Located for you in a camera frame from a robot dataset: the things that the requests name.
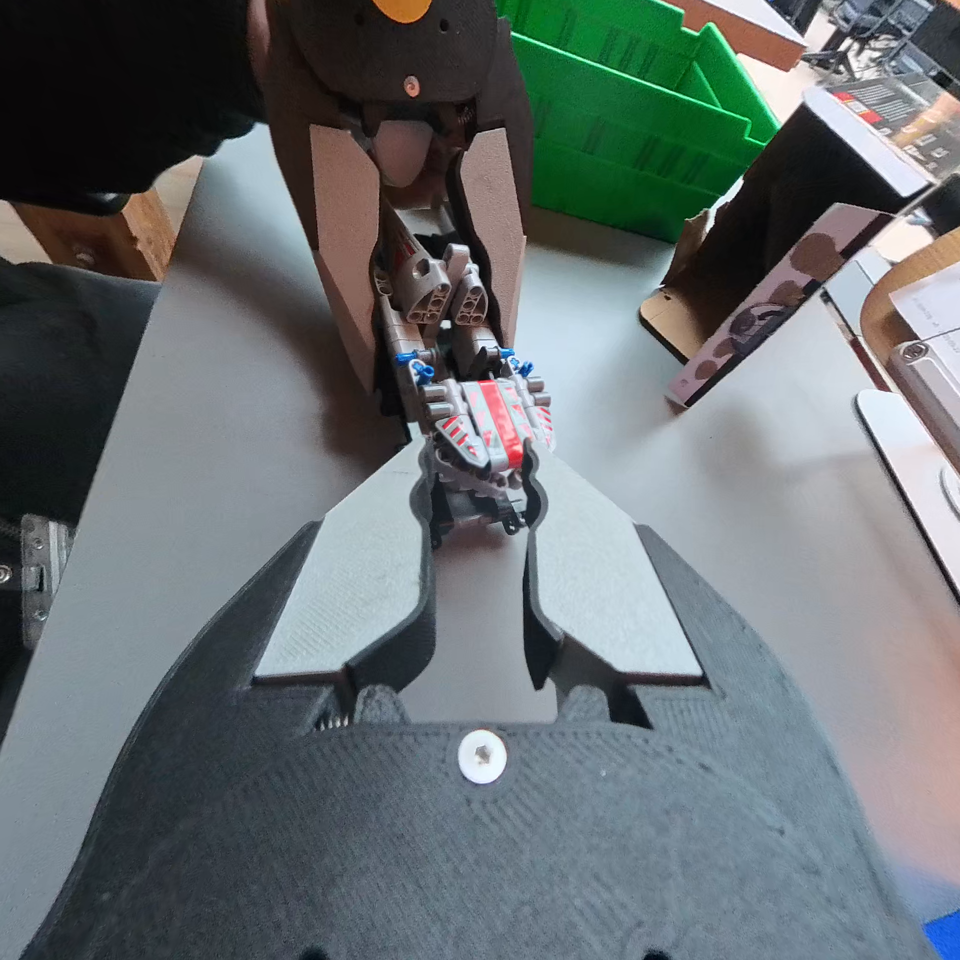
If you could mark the blue plastic bin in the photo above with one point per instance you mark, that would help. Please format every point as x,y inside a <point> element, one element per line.
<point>943,937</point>

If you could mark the printed instruction sheet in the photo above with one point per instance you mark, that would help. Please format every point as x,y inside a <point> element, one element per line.
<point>934,307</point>

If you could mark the grey red lego vehicle model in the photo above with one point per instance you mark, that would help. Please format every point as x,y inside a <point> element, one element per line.
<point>487,412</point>

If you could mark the brown wooden post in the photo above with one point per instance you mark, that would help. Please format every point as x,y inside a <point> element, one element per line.
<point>135,236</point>

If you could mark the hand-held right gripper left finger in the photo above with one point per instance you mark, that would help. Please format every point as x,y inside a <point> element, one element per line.
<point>345,600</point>

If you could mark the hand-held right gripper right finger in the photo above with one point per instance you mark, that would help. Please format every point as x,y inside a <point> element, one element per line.
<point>607,600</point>

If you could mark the black lego set box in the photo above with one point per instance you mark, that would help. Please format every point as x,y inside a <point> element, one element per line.
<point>787,210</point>

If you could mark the green plastic bin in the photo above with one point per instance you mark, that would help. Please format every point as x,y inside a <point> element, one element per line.
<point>637,150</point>

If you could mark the person's left forearm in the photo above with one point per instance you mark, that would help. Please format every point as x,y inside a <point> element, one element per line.
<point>112,75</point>

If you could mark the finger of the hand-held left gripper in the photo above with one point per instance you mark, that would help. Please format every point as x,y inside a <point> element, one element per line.
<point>495,202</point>
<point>345,225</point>

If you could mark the grey work table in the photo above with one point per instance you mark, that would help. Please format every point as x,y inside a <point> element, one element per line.
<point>750,30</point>

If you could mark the person's black jacket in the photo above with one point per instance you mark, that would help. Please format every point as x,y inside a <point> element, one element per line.
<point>60,375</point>

